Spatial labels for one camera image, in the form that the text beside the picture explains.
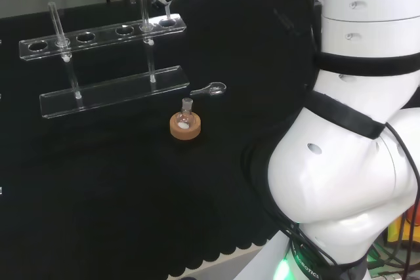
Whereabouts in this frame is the cork ring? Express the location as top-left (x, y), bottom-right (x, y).
top-left (169, 112), bottom-right (201, 142)

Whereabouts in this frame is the clear acrylic funnel stand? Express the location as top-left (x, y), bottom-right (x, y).
top-left (18, 0), bottom-right (192, 119)

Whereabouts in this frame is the small round-bottom glass flask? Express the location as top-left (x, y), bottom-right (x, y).
top-left (176, 97), bottom-right (194, 130)

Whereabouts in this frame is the clear glass weighing funnel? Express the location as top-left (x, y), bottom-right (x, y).
top-left (189, 81), bottom-right (228, 98)

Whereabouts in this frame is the black bench cloth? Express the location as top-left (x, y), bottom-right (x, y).
top-left (0, 0), bottom-right (324, 280)

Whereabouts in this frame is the yellow stop button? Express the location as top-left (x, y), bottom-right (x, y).
top-left (387, 214), bottom-right (420, 247)

